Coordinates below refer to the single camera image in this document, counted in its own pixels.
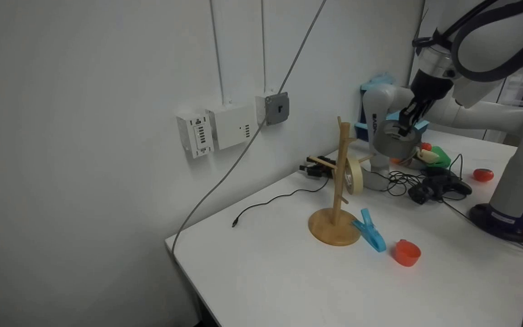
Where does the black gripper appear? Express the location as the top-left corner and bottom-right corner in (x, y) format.
(399, 70), (451, 136)

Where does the white second robot arm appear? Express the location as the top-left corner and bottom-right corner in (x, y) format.
(359, 72), (422, 190)

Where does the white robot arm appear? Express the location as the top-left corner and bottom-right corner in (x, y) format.
(399, 0), (523, 241)

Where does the beige masking tape roll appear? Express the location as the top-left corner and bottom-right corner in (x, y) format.
(344, 158), (363, 194)

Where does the green and yellow toy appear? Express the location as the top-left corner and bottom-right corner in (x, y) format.
(417, 143), (451, 167)

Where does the black power adapter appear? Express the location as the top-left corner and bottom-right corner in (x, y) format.
(408, 183), (433, 205)

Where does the red toy on table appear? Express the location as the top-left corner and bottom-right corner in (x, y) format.
(471, 169), (493, 181)

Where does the wooden peg stand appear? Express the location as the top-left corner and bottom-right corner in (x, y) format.
(308, 120), (359, 247)

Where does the orange plastic cup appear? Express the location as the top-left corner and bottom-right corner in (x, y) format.
(392, 239), (421, 267)

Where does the black cable on table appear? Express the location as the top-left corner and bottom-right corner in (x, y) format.
(230, 174), (330, 229)

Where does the gray wall junction box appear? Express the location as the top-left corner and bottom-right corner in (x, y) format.
(263, 92), (288, 125)

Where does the gray hanging wall cable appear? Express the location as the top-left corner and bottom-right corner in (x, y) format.
(168, 0), (328, 256)

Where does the white wall outlet box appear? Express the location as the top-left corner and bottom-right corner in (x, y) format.
(206, 107), (255, 150)

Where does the small white wall box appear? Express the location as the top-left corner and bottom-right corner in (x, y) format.
(175, 112), (212, 158)

